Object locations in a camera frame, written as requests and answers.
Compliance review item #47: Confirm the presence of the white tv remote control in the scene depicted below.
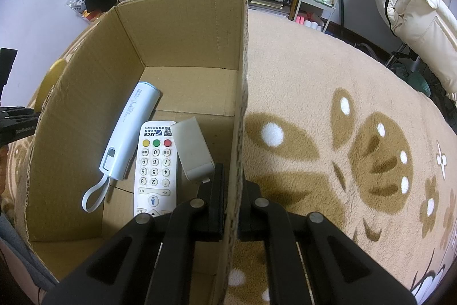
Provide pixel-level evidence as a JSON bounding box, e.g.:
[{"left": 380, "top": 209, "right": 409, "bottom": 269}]
[{"left": 133, "top": 121, "right": 178, "bottom": 217}]

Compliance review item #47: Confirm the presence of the light blue power bank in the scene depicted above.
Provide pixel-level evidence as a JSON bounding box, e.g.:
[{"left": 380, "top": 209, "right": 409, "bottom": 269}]
[{"left": 81, "top": 81, "right": 161, "bottom": 213}]

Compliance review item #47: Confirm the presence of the small grey square charger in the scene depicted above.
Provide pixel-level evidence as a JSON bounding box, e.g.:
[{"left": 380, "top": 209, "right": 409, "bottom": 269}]
[{"left": 171, "top": 117, "right": 215, "bottom": 181}]

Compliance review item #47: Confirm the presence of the cardboard box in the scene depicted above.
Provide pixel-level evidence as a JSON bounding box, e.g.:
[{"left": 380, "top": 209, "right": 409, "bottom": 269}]
[{"left": 15, "top": 0, "right": 248, "bottom": 304}]

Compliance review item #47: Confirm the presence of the green yellow oval remote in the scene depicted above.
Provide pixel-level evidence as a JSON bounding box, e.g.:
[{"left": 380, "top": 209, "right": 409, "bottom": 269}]
[{"left": 33, "top": 59, "right": 67, "bottom": 113}]

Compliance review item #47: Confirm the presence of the plastic snack bag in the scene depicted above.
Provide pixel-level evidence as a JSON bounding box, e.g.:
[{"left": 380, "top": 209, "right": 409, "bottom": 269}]
[{"left": 66, "top": 0, "right": 91, "bottom": 22}]

